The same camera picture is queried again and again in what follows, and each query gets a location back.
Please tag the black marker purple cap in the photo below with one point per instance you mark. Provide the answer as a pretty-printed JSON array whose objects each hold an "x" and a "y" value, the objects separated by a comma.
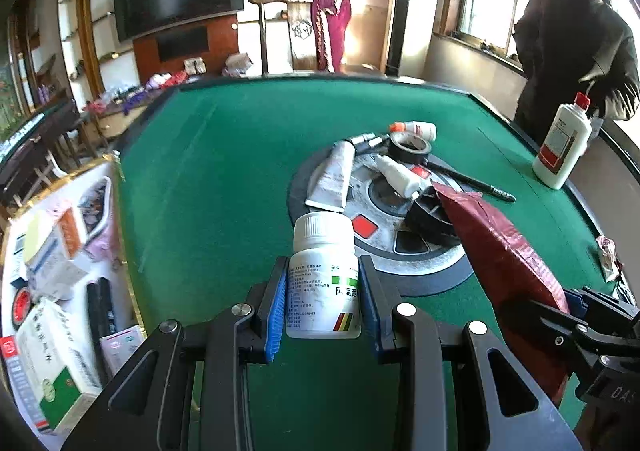
[{"x": 96, "y": 318}]

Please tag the black marker pink cap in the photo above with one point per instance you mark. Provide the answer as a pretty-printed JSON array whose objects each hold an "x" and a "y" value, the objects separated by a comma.
[{"x": 107, "y": 324}]

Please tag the red white long box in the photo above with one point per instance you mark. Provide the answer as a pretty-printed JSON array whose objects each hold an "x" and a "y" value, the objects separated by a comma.
[{"x": 19, "y": 378}]

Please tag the white plastic bottle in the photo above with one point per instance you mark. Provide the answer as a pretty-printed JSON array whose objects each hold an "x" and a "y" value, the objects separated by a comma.
[{"x": 322, "y": 301}]

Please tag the cream soap case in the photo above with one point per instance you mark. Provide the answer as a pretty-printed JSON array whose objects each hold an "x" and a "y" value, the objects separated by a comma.
[{"x": 37, "y": 232}]

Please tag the flower landscape painting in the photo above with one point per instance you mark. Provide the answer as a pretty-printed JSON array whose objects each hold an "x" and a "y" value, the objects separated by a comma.
[{"x": 11, "y": 111}]

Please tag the gold-edged cardboard tray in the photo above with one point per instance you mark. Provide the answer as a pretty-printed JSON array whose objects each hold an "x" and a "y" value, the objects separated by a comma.
[{"x": 85, "y": 206}]

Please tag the red fabric pouch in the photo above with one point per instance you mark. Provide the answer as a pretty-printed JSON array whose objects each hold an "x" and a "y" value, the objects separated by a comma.
[{"x": 510, "y": 272}]

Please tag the small white carton box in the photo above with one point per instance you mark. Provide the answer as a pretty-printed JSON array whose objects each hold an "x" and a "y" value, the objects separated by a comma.
[{"x": 52, "y": 273}]

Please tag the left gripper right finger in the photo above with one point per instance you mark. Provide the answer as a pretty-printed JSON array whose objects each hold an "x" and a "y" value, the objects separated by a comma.
[{"x": 376, "y": 306}]

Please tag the black plastic tape dispenser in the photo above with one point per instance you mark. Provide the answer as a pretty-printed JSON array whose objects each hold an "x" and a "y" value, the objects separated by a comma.
[{"x": 427, "y": 217}]

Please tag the white ointment tube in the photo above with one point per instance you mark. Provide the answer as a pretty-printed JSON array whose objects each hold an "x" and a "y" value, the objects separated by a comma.
[{"x": 331, "y": 188}]

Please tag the large white red-capped bottle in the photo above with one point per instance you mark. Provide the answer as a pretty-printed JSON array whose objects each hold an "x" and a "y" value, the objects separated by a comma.
[{"x": 564, "y": 144}]

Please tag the small orange-tipped glue bottle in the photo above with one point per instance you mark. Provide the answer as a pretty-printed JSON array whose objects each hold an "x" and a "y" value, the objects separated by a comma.
[{"x": 425, "y": 130}]

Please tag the wooden chair with magenta cloth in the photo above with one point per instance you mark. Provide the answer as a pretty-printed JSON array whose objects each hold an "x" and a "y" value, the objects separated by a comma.
[{"x": 316, "y": 33}]

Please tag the white standing air conditioner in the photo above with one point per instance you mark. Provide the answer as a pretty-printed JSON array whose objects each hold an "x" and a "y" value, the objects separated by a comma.
[{"x": 410, "y": 28}]

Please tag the person in dark jacket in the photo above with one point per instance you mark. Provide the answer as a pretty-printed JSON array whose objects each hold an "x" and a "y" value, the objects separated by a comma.
[{"x": 575, "y": 46}]

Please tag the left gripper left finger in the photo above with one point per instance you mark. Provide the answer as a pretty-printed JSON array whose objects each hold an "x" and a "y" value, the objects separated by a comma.
[{"x": 273, "y": 308}]

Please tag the crumpled wrapper at edge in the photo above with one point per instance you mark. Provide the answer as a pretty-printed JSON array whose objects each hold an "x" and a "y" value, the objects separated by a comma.
[{"x": 611, "y": 266}]

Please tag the black electrical tape roll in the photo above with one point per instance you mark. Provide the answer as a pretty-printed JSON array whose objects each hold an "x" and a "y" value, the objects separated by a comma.
[{"x": 22, "y": 304}]

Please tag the white green medicine box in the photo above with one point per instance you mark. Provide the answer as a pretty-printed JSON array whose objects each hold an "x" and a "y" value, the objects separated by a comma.
[{"x": 55, "y": 356}]

